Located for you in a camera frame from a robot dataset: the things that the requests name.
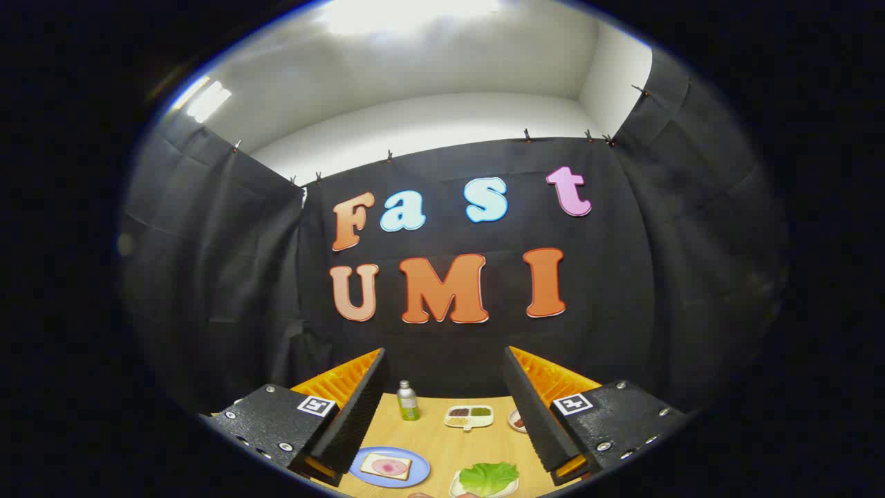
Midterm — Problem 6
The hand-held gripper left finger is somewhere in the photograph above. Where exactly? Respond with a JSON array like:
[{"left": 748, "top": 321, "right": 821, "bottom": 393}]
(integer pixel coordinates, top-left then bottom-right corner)
[{"left": 202, "top": 347, "right": 388, "bottom": 488}]

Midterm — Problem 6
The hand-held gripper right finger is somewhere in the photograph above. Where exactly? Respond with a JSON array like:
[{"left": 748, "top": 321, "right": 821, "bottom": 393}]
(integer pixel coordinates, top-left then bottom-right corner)
[{"left": 503, "top": 345, "right": 692, "bottom": 486}]

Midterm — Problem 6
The green lettuce leaf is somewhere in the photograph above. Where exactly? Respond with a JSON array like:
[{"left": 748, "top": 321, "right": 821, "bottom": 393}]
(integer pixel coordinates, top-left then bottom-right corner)
[{"left": 459, "top": 462, "right": 520, "bottom": 497}]

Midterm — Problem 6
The green label metal bottle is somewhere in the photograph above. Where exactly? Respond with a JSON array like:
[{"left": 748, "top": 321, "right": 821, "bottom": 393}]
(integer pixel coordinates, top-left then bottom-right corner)
[{"left": 397, "top": 380, "right": 420, "bottom": 422}]

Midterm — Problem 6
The white divided dish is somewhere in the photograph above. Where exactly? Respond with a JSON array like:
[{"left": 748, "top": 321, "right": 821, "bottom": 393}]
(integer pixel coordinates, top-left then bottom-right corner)
[{"left": 444, "top": 405, "right": 495, "bottom": 432}]

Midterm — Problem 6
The bread slice under ham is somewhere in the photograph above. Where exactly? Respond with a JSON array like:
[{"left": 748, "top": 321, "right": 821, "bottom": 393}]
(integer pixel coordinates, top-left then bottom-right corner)
[{"left": 361, "top": 452, "right": 413, "bottom": 481}]

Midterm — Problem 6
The blue round plate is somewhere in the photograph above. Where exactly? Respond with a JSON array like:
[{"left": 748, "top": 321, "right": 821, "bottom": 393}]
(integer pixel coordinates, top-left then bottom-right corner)
[{"left": 349, "top": 446, "right": 431, "bottom": 489}]

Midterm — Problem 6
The white square plate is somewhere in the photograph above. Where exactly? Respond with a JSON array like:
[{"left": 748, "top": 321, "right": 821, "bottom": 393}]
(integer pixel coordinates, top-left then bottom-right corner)
[{"left": 449, "top": 469, "right": 519, "bottom": 498}]

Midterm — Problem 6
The row of cloth clips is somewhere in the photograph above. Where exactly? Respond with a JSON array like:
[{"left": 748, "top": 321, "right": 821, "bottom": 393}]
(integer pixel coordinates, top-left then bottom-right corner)
[{"left": 232, "top": 83, "right": 652, "bottom": 189}]

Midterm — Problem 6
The ceiling light panel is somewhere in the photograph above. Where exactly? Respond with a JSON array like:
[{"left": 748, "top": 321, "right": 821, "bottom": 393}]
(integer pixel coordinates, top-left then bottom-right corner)
[{"left": 185, "top": 79, "right": 233, "bottom": 125}]

